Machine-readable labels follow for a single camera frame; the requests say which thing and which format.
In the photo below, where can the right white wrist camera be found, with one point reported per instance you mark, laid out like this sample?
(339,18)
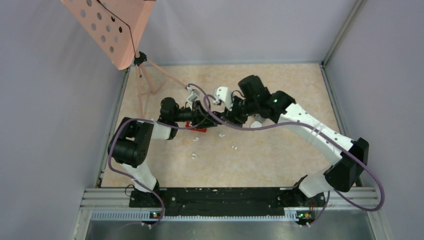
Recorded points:
(223,95)

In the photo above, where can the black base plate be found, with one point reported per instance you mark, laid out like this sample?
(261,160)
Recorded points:
(225,201)

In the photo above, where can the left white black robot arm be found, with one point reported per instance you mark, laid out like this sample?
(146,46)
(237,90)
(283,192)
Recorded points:
(128,149)

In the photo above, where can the aluminium front rail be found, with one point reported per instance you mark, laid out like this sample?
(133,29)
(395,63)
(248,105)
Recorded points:
(112,203)

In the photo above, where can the white square earbud case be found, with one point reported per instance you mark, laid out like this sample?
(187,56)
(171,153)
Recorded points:
(256,124)

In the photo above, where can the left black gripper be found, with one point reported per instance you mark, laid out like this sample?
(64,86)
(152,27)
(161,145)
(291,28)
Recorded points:
(200,118)

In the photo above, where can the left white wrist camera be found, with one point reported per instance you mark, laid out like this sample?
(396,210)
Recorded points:
(192,97)

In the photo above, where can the pink perforated music stand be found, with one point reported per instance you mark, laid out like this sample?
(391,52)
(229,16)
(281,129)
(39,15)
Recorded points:
(117,27)

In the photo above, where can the red grid box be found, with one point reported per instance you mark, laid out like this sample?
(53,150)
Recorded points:
(192,128)

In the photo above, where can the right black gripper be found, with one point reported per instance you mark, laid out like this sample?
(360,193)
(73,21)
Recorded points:
(230,117)

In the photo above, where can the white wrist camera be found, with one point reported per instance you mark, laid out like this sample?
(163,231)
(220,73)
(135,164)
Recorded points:
(223,95)
(192,97)

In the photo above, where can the purple glitter microphone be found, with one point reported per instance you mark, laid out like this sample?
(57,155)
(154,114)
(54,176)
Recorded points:
(259,118)

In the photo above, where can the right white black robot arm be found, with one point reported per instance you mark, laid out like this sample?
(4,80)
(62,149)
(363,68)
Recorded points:
(339,150)

